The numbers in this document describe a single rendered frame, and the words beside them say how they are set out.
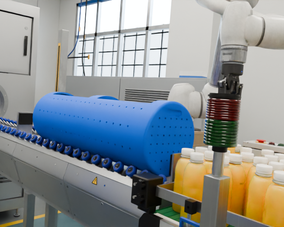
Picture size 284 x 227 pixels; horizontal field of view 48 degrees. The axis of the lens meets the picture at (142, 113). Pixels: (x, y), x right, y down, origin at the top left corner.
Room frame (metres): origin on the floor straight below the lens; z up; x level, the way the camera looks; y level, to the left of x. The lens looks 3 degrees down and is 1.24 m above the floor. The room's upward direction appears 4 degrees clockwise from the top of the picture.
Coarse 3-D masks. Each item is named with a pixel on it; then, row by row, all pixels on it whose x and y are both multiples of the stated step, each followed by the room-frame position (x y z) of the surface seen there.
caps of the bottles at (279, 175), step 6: (270, 162) 0.85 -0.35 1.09; (276, 162) 0.86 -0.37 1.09; (282, 162) 0.88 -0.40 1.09; (258, 168) 0.79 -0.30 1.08; (264, 168) 0.78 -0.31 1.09; (270, 168) 0.78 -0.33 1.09; (276, 168) 0.83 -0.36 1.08; (282, 168) 0.83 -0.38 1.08; (276, 174) 0.72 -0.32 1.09; (282, 174) 0.71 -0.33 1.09; (276, 180) 0.72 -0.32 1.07; (282, 180) 0.71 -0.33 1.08
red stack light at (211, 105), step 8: (208, 104) 0.60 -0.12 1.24; (216, 104) 0.59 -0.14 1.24; (224, 104) 0.58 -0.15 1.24; (232, 104) 0.58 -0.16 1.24; (240, 104) 0.60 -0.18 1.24; (208, 112) 0.60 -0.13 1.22; (216, 112) 0.59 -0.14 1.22; (224, 112) 0.58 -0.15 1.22; (232, 112) 0.58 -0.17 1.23; (232, 120) 0.58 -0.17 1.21
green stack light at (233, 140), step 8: (208, 120) 0.60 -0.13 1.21; (216, 120) 0.59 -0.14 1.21; (224, 120) 0.60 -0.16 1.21; (208, 128) 0.60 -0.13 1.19; (216, 128) 0.59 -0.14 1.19; (224, 128) 0.58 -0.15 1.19; (232, 128) 0.58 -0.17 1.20; (208, 136) 0.60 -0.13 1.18; (216, 136) 0.59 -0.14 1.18; (224, 136) 0.58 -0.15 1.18; (232, 136) 0.58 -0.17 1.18; (208, 144) 0.59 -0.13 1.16; (216, 144) 0.58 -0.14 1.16; (224, 144) 0.58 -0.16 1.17; (232, 144) 0.59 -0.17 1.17
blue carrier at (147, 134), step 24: (48, 96) 1.70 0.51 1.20; (72, 96) 1.56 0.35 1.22; (96, 96) 1.45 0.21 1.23; (48, 120) 1.57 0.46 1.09; (72, 120) 1.42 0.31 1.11; (96, 120) 1.29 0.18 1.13; (120, 120) 1.19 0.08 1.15; (144, 120) 1.11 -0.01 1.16; (168, 120) 1.15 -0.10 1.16; (72, 144) 1.47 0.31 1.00; (96, 144) 1.29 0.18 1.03; (120, 144) 1.17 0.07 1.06; (144, 144) 1.08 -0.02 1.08; (168, 144) 1.17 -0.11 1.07; (192, 144) 1.26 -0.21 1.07; (144, 168) 1.14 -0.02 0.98; (168, 168) 1.17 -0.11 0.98
